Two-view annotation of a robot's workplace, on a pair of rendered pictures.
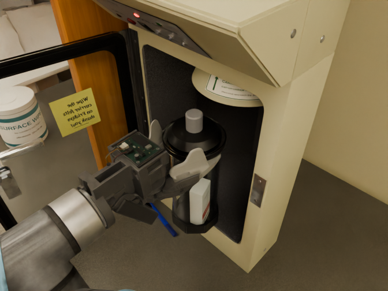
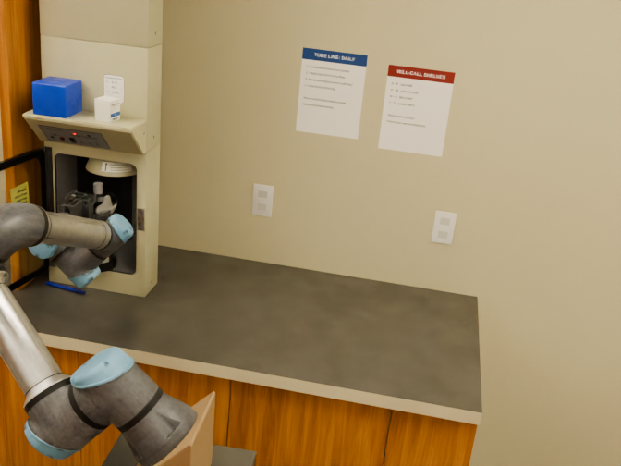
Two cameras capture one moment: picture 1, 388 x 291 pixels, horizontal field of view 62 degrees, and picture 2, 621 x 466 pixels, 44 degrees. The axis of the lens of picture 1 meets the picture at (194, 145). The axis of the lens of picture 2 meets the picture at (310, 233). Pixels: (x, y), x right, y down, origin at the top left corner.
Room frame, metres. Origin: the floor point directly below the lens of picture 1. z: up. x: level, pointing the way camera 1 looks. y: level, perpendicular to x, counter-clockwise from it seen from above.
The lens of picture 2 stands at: (-1.70, 0.75, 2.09)
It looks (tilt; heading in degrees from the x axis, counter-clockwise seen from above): 22 degrees down; 324
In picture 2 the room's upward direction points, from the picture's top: 6 degrees clockwise
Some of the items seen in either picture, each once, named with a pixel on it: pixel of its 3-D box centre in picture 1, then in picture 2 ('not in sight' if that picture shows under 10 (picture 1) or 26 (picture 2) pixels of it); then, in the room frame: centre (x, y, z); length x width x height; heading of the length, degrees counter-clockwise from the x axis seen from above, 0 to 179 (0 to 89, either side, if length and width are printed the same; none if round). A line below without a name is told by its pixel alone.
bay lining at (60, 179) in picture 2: (235, 123); (112, 202); (0.53, -0.09, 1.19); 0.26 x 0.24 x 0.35; 46
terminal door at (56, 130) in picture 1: (65, 152); (11, 226); (0.45, 0.24, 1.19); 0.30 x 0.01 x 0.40; 126
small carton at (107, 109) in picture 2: not in sight; (107, 109); (0.36, -0.01, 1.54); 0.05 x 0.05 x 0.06; 37
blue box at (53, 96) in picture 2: not in sight; (57, 96); (0.46, 0.10, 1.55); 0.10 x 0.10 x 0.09; 46
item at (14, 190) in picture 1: (8, 184); not in sight; (0.38, 0.32, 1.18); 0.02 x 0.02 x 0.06; 36
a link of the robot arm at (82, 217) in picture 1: (78, 216); not in sight; (0.26, 0.16, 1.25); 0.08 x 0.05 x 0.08; 46
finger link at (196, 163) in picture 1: (196, 161); (107, 204); (0.36, 0.00, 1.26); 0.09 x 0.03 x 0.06; 111
